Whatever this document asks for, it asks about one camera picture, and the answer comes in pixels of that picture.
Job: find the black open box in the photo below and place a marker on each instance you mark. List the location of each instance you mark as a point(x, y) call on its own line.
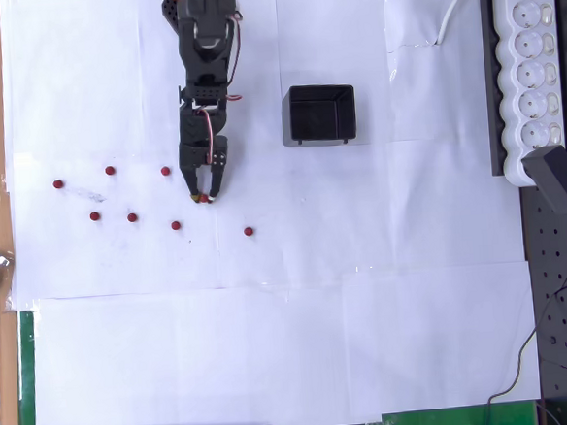
point(347, 115)

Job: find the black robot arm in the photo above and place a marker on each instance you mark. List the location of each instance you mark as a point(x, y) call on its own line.
point(206, 13)

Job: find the green cutting mat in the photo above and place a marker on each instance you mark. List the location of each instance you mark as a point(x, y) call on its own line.
point(26, 366)

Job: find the black power adapter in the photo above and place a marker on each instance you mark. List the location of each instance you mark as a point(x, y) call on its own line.
point(553, 179)

